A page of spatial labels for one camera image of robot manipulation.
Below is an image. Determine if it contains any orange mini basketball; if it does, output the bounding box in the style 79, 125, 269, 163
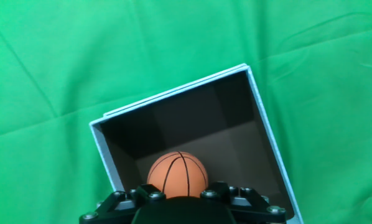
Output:
146, 151, 210, 200

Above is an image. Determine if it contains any pale blue gift box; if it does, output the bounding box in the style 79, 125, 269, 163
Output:
88, 63, 305, 224

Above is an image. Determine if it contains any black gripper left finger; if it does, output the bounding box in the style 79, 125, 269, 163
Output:
79, 183, 167, 224

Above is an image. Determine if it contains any green cloth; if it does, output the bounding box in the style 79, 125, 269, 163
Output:
0, 0, 372, 224

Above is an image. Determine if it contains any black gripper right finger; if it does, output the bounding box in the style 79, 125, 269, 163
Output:
200, 181, 287, 224

